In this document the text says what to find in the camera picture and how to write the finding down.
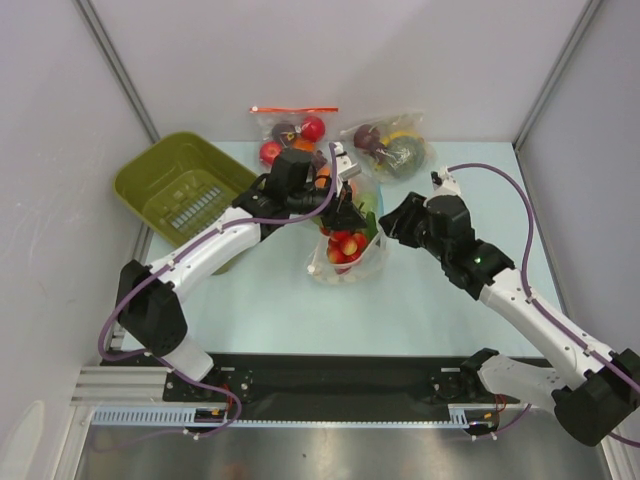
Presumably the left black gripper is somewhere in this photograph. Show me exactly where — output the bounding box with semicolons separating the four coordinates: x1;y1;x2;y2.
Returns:
286;176;366;234

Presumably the fake strawberry bunch with leaves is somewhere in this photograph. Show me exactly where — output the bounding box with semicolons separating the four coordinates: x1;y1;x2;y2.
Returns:
320;215;383;275

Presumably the polka dot strawberry bag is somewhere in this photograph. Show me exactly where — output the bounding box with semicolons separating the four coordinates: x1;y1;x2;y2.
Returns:
306;222;389;285

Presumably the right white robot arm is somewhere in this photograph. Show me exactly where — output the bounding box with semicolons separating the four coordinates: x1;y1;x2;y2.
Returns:
380;192;639;447

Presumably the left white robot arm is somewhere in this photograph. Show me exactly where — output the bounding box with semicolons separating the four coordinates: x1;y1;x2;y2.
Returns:
111;143;366;400

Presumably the blue zip citrus bag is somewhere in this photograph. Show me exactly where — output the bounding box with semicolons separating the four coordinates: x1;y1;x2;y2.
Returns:
314;159;384;231

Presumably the clear bag with melon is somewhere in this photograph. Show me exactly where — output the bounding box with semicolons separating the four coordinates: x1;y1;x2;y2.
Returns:
339;111;436;183

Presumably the red zip fruit bag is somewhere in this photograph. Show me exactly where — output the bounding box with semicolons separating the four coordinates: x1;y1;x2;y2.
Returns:
249;105;340;170

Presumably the olive green plastic basket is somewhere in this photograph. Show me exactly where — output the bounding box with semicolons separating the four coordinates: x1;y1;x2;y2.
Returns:
113;131;257;261

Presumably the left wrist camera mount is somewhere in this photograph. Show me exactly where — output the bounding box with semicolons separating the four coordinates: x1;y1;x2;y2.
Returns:
329;142;361;194

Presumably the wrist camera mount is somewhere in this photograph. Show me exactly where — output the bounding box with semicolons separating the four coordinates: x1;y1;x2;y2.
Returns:
329;142;361;194
429;166;462;200

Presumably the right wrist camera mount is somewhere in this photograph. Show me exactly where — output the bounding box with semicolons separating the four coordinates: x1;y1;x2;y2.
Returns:
429;166;462;200

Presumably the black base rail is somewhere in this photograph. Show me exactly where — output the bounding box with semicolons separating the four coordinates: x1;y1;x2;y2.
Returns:
99;351;549;421

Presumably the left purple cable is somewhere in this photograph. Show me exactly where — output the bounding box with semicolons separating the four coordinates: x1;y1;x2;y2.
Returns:
97;142;341;444

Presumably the aluminium frame post right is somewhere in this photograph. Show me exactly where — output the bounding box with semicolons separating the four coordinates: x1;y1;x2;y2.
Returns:
512;0;606;154

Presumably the aluminium frame post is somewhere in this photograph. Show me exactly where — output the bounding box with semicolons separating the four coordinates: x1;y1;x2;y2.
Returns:
71;0;161;144
512;0;606;154

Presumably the white cable duct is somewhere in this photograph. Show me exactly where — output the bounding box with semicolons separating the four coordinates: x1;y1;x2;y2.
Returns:
92;403;524;429

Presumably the aluminium frame post left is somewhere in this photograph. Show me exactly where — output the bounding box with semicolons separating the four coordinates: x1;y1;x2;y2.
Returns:
71;0;161;144

